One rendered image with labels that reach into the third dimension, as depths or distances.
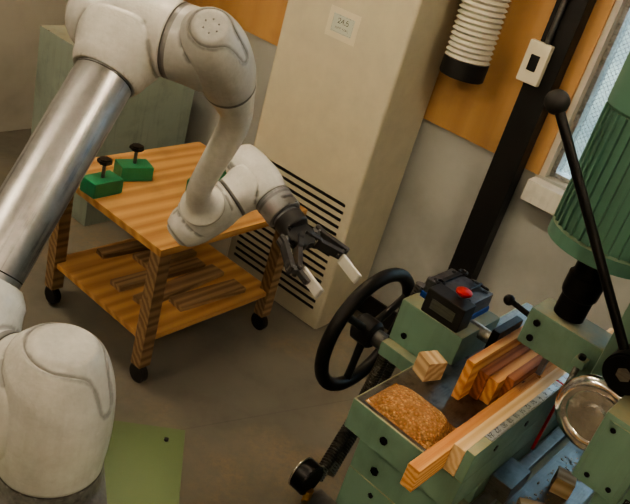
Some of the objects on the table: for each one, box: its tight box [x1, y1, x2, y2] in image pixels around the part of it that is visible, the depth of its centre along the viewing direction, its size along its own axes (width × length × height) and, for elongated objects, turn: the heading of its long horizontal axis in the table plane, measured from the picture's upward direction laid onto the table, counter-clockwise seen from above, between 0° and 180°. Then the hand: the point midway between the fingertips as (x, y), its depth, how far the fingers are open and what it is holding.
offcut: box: [412, 350, 448, 382], centre depth 128 cm, size 4×4×4 cm
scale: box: [485, 373, 569, 442], centre depth 127 cm, size 50×1×1 cm, turn 112°
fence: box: [454, 388, 560, 483], centre depth 128 cm, size 60×2×6 cm, turn 112°
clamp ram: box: [470, 316, 523, 349], centre depth 135 cm, size 9×8×9 cm
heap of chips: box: [365, 383, 457, 450], centre depth 117 cm, size 8×12×3 cm
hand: (336, 283), depth 170 cm, fingers open, 13 cm apart
